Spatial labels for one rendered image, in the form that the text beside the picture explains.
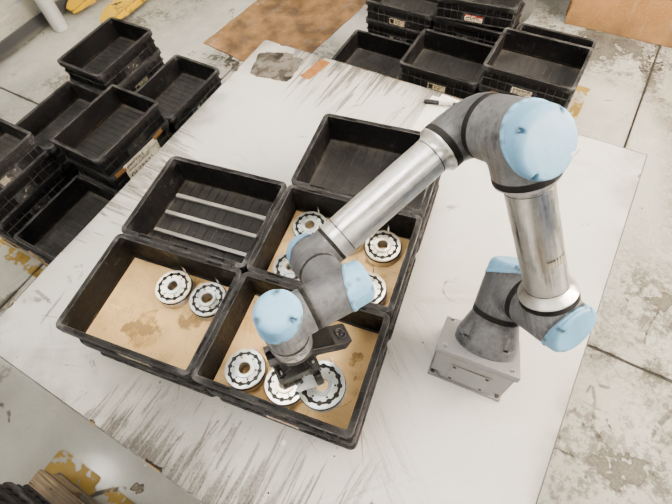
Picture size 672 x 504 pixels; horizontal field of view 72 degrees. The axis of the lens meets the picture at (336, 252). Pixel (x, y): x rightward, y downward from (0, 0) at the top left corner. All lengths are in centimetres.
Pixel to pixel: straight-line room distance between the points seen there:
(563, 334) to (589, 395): 120
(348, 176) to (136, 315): 75
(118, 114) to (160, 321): 139
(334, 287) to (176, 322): 70
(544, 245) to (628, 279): 160
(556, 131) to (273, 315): 50
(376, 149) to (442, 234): 35
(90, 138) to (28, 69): 171
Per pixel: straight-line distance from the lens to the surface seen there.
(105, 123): 251
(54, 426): 242
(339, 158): 153
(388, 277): 128
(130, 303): 142
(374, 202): 82
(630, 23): 369
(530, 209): 85
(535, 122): 75
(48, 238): 252
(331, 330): 89
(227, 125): 192
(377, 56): 284
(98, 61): 291
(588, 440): 214
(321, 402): 100
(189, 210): 152
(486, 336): 114
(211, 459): 134
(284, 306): 69
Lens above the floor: 196
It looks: 59 degrees down
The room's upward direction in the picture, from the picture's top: 9 degrees counter-clockwise
